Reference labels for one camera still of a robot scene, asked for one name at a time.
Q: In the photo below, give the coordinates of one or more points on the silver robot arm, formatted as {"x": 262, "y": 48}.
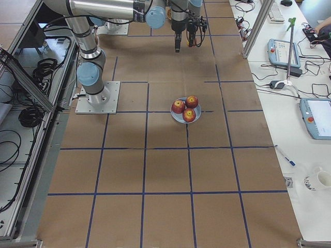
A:
{"x": 194, "y": 10}
{"x": 77, "y": 13}

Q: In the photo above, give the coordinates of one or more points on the far teach pendant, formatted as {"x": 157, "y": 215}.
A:
{"x": 278, "y": 53}

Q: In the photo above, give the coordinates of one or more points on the black computer mouse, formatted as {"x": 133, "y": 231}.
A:
{"x": 286, "y": 3}

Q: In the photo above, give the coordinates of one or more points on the light blue plate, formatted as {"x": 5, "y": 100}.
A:
{"x": 179, "y": 118}

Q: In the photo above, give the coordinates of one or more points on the red apple front on plate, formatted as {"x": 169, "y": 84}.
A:
{"x": 189, "y": 115}

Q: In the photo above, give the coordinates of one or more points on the small metal binder clip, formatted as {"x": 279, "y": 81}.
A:
{"x": 288, "y": 182}

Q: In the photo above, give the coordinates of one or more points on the aluminium frame post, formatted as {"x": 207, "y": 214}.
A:
{"x": 261, "y": 17}

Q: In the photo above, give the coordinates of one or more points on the red apple left on plate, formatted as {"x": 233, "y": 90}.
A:
{"x": 178, "y": 106}

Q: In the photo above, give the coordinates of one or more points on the wicker basket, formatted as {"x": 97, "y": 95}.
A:
{"x": 169, "y": 15}

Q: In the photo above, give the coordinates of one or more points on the teach pendant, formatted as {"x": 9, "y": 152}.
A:
{"x": 316, "y": 116}
{"x": 278, "y": 53}

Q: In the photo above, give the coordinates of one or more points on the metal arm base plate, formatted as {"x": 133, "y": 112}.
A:
{"x": 103, "y": 103}

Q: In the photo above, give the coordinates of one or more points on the red apple back on plate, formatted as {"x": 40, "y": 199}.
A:
{"x": 191, "y": 102}

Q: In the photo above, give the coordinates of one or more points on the white mug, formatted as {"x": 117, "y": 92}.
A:
{"x": 319, "y": 179}

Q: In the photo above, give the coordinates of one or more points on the black power adapter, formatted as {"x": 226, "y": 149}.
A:
{"x": 296, "y": 72}

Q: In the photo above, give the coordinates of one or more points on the near teach pendant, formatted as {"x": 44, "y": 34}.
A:
{"x": 316, "y": 116}

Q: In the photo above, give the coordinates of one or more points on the metal rod with green clip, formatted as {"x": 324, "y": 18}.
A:
{"x": 287, "y": 81}

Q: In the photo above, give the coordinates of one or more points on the aluminium side rack frame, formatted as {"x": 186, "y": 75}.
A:
{"x": 26, "y": 154}

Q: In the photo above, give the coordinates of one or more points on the blue white pen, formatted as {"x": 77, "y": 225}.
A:
{"x": 291, "y": 162}

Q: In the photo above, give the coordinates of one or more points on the red apple on plate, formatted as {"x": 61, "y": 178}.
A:
{"x": 178, "y": 106}
{"x": 191, "y": 102}
{"x": 189, "y": 115}

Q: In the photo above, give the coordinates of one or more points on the white keyboard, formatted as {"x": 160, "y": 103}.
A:
{"x": 275, "y": 16}

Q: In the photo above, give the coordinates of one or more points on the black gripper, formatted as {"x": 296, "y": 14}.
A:
{"x": 177, "y": 26}
{"x": 191, "y": 27}

